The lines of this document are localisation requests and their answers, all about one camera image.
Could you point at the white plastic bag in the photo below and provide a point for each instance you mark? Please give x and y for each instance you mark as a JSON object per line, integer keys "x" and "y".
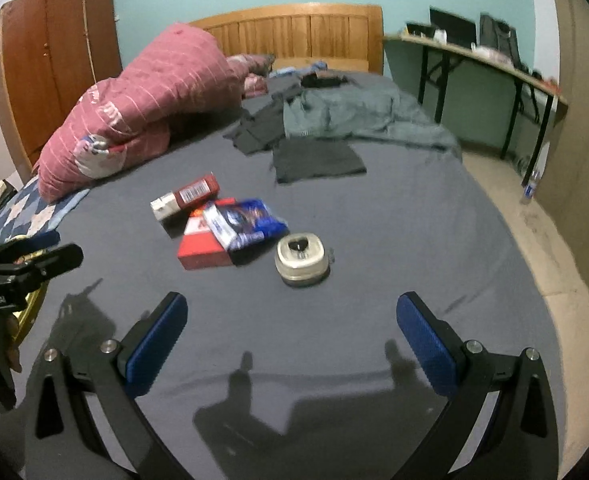
{"x": 484, "y": 51}

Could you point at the dark grey folded garment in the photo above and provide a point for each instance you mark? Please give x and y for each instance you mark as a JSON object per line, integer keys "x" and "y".
{"x": 319, "y": 160}

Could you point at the black flat device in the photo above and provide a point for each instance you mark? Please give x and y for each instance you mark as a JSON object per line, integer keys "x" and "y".
{"x": 417, "y": 30}

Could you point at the white cup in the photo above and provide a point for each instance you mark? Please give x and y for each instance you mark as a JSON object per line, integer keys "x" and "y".
{"x": 440, "y": 36}

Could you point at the person's left hand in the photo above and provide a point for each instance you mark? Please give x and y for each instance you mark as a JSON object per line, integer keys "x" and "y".
{"x": 14, "y": 340}

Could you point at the folding desk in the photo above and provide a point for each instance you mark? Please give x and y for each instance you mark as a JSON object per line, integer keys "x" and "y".
{"x": 489, "y": 62}

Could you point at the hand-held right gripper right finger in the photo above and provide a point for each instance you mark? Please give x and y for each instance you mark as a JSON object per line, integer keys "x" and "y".
{"x": 427, "y": 345}

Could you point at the pink checked quilt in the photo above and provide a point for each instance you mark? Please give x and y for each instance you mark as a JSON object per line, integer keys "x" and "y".
{"x": 164, "y": 90}

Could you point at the pale yellow plastic basin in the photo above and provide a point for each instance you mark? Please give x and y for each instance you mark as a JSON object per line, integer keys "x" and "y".
{"x": 34, "y": 305}

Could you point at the round cream tin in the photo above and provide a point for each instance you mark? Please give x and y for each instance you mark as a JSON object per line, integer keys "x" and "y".
{"x": 299, "y": 260}

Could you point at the black garment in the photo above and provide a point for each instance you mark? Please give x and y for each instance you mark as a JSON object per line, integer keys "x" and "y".
{"x": 322, "y": 80}

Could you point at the red and white box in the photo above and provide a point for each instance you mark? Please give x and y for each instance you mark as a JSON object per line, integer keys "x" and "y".
{"x": 202, "y": 255}

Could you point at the black laptop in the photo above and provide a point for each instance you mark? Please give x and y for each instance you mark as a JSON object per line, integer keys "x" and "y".
{"x": 452, "y": 27}

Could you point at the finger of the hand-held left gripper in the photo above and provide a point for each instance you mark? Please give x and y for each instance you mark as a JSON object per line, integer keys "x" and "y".
{"x": 39, "y": 240}
{"x": 64, "y": 257}

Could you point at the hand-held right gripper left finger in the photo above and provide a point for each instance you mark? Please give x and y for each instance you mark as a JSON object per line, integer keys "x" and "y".
{"x": 157, "y": 345}

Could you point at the wooden wardrobe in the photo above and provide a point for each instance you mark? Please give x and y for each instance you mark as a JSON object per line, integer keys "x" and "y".
{"x": 49, "y": 60}

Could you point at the grey bed sheet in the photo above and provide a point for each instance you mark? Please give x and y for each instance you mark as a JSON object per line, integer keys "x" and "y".
{"x": 424, "y": 260}

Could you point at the blue and white packet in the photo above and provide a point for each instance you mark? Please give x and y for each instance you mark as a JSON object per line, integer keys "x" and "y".
{"x": 249, "y": 222}

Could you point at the wooden headboard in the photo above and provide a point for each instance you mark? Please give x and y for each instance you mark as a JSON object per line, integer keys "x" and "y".
{"x": 299, "y": 35}

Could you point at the small red pack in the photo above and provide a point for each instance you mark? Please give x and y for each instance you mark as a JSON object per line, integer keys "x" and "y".
{"x": 194, "y": 192}

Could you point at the blue checkered blanket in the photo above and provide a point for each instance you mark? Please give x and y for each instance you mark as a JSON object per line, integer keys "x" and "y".
{"x": 29, "y": 210}

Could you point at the plastic water bottle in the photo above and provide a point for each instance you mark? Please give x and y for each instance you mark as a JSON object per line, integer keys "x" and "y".
{"x": 531, "y": 187}

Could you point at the black bag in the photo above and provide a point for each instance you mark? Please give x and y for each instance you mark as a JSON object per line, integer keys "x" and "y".
{"x": 497, "y": 37}

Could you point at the grey-green garment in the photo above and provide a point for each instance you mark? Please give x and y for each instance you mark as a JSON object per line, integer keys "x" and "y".
{"x": 354, "y": 110}

